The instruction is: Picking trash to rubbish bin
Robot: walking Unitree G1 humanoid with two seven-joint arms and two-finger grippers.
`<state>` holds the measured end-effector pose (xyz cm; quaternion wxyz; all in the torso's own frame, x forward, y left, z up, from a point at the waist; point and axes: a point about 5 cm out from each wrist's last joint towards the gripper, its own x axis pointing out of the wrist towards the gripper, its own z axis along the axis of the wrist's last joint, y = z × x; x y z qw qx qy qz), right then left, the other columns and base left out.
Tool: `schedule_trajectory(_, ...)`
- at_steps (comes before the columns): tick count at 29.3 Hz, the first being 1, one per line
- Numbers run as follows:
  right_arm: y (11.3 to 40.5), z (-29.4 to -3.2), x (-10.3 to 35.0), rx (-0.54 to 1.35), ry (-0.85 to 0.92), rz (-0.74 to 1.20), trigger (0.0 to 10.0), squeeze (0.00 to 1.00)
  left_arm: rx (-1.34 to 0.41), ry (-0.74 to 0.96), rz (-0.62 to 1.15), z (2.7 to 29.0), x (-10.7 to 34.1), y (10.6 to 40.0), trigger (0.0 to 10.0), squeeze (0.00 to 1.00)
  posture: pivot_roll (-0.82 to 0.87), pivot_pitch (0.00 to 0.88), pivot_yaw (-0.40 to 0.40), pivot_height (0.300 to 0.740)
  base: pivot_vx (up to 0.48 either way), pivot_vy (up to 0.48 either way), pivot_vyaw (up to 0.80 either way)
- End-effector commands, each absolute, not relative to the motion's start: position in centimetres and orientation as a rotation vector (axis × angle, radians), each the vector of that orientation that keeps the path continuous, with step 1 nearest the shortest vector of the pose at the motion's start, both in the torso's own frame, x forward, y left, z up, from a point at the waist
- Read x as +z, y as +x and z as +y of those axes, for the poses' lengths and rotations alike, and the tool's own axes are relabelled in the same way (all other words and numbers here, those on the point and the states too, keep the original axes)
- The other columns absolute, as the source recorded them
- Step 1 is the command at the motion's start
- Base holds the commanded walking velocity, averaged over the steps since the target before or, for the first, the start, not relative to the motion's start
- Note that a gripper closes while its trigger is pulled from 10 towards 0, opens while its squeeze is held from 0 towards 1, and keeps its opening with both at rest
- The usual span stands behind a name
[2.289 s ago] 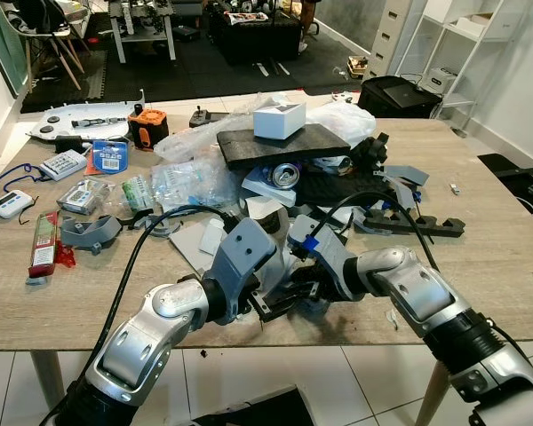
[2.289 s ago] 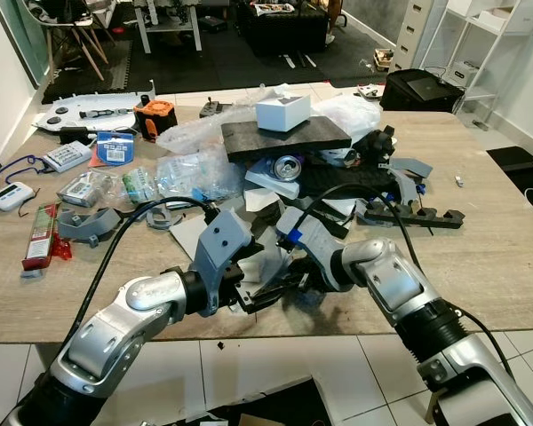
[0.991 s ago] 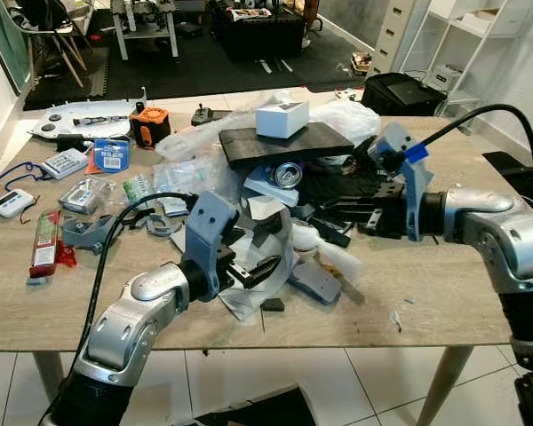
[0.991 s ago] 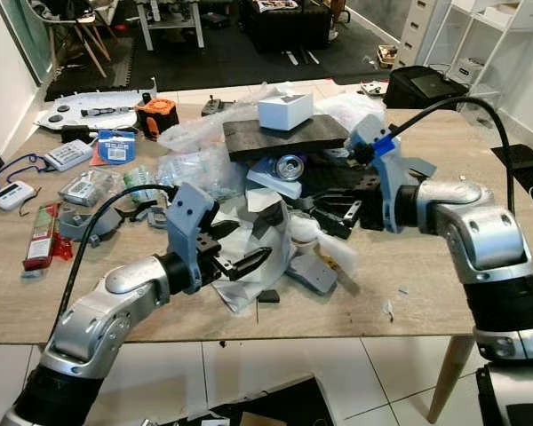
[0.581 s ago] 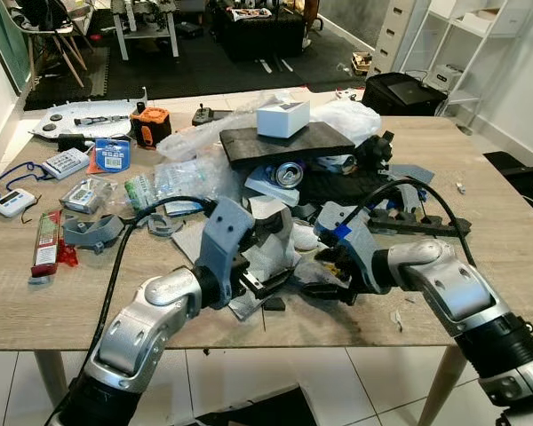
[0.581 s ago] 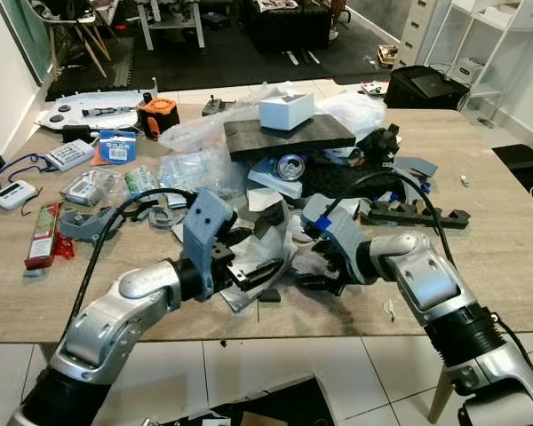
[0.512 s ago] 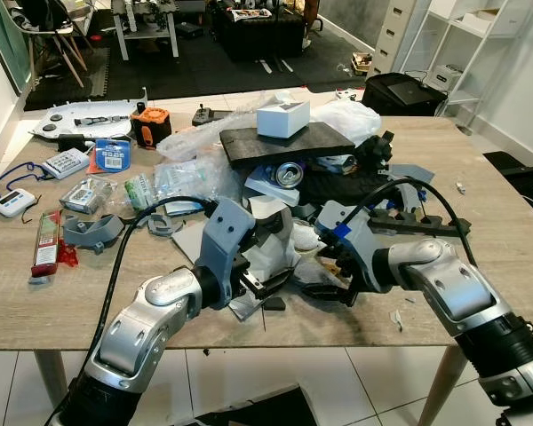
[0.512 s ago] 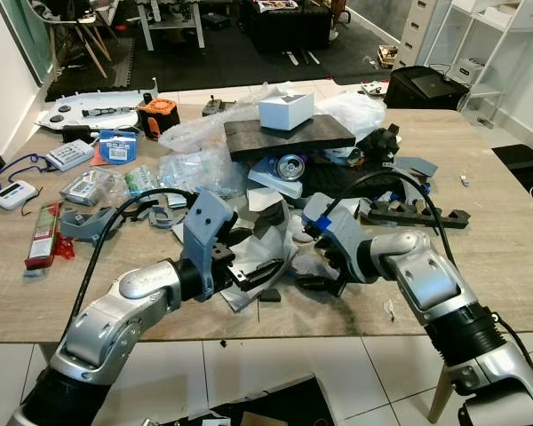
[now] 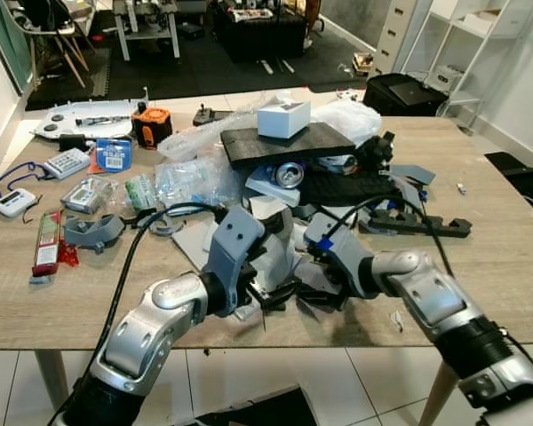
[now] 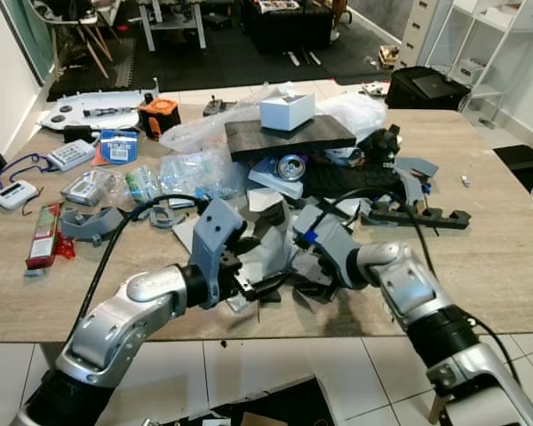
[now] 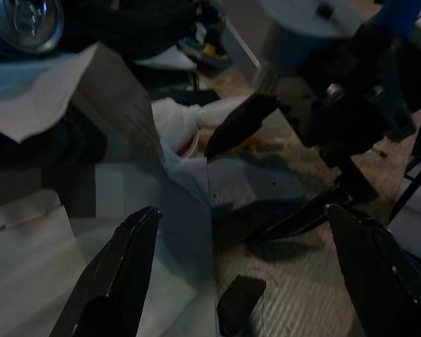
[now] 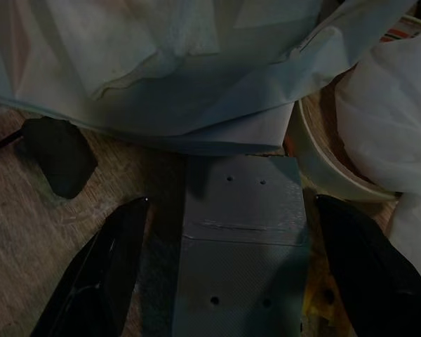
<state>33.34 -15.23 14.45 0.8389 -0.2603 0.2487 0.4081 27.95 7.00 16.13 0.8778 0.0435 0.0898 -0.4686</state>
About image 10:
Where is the black rubbish bin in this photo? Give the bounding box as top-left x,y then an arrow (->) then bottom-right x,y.
194,374 -> 349,426

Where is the white paper sheet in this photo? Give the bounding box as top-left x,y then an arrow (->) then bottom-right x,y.
171,211 -> 207,260

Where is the black ribbed rubber mat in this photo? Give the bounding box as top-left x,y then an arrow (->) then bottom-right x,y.
300,160 -> 402,201

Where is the silver blue drink can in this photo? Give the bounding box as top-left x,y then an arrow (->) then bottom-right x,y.
274,154 -> 308,182

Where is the black foam slab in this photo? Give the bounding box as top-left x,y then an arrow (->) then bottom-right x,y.
224,114 -> 359,163

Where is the black knobbed gadget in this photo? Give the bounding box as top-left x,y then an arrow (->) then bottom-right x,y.
355,123 -> 403,167

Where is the grey plastic flat piece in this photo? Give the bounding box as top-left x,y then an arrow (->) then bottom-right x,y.
394,156 -> 440,180

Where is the small white box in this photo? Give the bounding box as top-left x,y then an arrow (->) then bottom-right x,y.
259,91 -> 317,132

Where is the black remote controller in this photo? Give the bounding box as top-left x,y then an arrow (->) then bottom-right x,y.
202,97 -> 238,118

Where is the blue card blister pack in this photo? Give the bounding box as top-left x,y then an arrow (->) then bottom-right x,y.
97,130 -> 139,168

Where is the clear plastic package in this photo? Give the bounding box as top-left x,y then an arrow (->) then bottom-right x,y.
60,168 -> 117,208

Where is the orange and black device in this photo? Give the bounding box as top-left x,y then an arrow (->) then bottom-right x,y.
137,97 -> 182,142

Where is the wooden table leg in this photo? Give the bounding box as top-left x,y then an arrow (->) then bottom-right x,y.
429,394 -> 451,424

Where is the red snack packet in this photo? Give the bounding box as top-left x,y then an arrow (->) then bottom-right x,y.
24,201 -> 76,271

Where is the white keypad device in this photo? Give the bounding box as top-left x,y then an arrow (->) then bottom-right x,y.
45,139 -> 96,173

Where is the black box on floor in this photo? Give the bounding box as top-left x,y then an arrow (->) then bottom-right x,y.
386,66 -> 473,113

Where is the small black box device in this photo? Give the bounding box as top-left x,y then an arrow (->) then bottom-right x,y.
61,125 -> 95,144

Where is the small brown cardboard box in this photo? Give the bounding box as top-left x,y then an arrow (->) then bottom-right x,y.
377,43 -> 402,71

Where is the white flat drone shell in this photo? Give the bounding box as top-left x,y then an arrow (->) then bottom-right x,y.
36,87 -> 160,132

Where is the small white screen device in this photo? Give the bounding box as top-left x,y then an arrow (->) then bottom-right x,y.
0,180 -> 37,212

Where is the black cabinet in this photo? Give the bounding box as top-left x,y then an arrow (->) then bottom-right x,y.
239,0 -> 340,53

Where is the white drawer cabinet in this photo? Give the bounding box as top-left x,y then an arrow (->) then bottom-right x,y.
399,0 -> 442,68

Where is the white workbench table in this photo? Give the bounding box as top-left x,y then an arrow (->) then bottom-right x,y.
137,0 -> 208,51

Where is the white shelf rack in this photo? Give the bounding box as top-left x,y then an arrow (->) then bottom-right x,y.
426,0 -> 533,127

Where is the wooden legged chair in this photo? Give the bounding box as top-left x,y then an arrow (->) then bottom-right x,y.
30,0 -> 118,81

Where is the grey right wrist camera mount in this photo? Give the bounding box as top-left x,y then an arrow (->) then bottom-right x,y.
292,204 -> 365,287

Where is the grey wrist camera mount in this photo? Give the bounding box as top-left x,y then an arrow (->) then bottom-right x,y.
292,204 -> 365,287
190,197 -> 251,308

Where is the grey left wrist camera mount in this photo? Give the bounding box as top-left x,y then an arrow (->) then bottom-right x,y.
190,197 -> 251,308

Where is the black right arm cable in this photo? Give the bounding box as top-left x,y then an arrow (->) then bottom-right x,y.
314,186 -> 445,267

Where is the grey plastic bracket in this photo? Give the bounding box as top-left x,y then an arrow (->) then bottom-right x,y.
60,205 -> 126,247

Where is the blue lanyard cord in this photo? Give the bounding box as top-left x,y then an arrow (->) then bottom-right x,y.
0,152 -> 51,184

